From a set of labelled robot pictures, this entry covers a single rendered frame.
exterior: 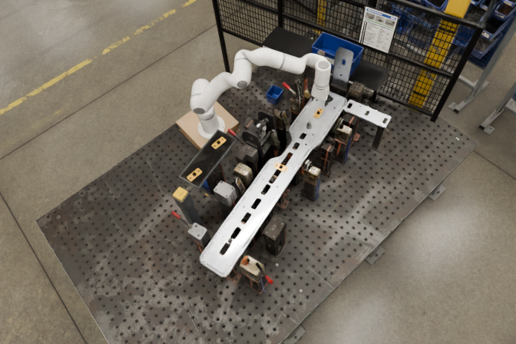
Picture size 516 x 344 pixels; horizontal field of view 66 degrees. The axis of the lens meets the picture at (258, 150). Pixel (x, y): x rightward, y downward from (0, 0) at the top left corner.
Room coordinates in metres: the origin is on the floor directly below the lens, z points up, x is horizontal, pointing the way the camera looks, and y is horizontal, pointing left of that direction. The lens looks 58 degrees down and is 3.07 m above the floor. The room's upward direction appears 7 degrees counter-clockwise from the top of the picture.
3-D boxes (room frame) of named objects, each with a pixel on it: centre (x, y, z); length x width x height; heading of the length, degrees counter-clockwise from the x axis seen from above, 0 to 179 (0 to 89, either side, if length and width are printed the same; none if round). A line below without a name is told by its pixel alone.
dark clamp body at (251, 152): (1.26, 0.05, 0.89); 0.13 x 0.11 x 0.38; 51
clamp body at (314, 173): (1.10, -0.30, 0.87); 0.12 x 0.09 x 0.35; 51
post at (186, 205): (0.99, 0.44, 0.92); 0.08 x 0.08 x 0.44; 51
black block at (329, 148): (1.27, -0.43, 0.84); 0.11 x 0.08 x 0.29; 51
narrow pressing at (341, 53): (1.73, -0.59, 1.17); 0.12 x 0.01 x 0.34; 51
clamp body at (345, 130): (1.36, -0.54, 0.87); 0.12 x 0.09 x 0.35; 51
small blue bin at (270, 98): (1.93, -0.18, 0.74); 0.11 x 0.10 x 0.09; 141
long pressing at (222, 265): (1.15, -0.12, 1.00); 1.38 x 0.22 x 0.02; 141
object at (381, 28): (1.90, -0.84, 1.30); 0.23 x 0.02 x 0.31; 51
